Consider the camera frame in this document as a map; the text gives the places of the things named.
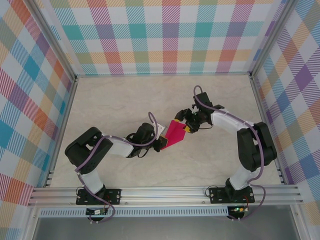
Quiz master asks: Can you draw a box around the magenta cloth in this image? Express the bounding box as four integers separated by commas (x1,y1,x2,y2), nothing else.
161,119,187,151

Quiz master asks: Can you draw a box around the grey metal panel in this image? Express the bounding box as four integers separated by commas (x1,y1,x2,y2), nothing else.
32,216,301,240

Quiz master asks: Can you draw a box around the thin aluminium rail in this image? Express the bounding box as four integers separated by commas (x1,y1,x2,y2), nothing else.
74,73,252,78

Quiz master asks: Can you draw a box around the long aluminium frame rail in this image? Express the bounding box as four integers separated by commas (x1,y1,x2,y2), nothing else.
26,184,305,208

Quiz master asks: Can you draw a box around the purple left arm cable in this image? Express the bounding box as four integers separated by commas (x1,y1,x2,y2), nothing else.
75,111,161,225

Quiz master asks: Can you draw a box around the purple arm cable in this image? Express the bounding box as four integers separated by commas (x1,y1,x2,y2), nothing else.
193,85,266,222
75,111,161,225

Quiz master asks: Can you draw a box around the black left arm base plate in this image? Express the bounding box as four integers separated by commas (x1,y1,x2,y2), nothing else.
75,188,123,206

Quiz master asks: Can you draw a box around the slotted grey cable duct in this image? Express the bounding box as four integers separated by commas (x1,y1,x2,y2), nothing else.
39,208,230,219

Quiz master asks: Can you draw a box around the aluminium side rail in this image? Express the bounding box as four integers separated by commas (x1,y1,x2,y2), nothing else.
43,74,79,188
249,74,286,186

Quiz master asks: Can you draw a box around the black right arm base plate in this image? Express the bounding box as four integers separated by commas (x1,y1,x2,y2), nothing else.
208,186,256,205

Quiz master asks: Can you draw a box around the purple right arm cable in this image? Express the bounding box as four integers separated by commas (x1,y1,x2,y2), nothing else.
193,85,266,222

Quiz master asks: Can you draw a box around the black round cable mount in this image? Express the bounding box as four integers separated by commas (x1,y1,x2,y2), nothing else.
226,212,245,221
87,214,107,224

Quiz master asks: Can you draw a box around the aluminium frame post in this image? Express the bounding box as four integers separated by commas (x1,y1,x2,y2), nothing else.
29,0,78,82
248,0,298,78

